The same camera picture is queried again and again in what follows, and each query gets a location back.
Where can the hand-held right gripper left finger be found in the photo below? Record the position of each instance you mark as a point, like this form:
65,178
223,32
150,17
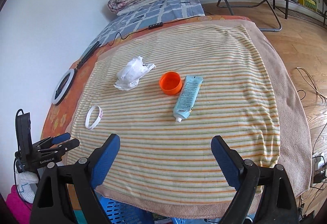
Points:
104,160

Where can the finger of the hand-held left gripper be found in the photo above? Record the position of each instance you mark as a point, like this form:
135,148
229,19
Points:
60,138
66,146

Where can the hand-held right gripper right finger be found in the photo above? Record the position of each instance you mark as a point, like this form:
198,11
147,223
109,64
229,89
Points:
227,160

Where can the white rubber wristband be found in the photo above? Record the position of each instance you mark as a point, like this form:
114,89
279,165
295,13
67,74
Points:
101,113

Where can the blue plastic basket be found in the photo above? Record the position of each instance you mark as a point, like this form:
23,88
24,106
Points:
115,211

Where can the pale blue squeeze tube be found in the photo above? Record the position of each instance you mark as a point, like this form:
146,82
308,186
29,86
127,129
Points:
187,96

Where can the white plastic bag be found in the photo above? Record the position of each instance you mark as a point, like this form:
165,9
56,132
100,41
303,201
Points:
130,73

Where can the orange plastic cap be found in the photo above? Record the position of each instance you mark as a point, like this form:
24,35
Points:
170,86

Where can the person's left forearm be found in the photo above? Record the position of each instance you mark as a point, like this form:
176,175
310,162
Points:
16,208

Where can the person's left hand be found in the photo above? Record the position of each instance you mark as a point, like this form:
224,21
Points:
25,185

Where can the striped yellow blanket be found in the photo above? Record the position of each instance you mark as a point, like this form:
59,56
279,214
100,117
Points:
178,137

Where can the beige towel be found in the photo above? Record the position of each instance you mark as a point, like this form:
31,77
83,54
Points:
288,101

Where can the white power strip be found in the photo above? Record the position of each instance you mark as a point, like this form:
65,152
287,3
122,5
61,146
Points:
318,162

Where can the black power adapter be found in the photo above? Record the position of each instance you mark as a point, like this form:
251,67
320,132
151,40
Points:
319,177

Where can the black inline remote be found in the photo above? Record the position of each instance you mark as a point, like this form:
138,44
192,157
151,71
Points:
155,25

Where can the blue plaid bed sheet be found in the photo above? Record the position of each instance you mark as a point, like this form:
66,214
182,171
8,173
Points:
163,9

